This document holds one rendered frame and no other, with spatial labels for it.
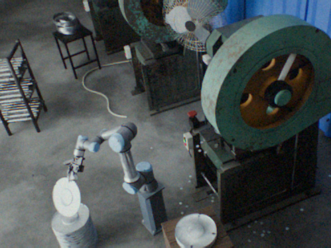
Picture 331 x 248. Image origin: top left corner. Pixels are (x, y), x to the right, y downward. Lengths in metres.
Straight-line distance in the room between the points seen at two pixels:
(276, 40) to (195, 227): 1.41
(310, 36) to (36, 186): 2.86
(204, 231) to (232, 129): 0.83
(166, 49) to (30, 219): 2.13
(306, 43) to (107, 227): 2.18
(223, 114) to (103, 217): 1.73
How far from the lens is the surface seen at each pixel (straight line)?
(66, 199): 3.16
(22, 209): 3.97
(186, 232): 2.89
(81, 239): 3.28
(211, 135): 2.98
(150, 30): 3.90
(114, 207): 3.66
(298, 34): 2.31
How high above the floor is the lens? 2.71
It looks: 38 degrees down
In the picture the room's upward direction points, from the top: 8 degrees counter-clockwise
